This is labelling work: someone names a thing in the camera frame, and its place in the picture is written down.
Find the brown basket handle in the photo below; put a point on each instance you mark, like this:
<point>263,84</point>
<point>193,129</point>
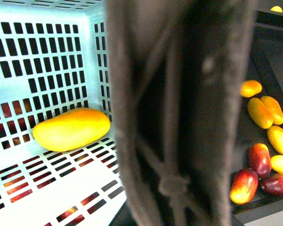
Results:
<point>176,67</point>

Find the light blue plastic basket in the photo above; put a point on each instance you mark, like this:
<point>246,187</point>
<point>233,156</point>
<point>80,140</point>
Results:
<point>54,58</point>

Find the red yellow mango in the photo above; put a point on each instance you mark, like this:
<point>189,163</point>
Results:
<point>244,186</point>

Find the black mango tray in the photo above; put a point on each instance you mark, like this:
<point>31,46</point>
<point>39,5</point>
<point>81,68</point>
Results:
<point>265,66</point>

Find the dark red mango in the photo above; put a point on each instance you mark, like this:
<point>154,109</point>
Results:
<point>273,185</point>

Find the yellow fruit far tray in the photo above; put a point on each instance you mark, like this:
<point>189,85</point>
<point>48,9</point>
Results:
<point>277,9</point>

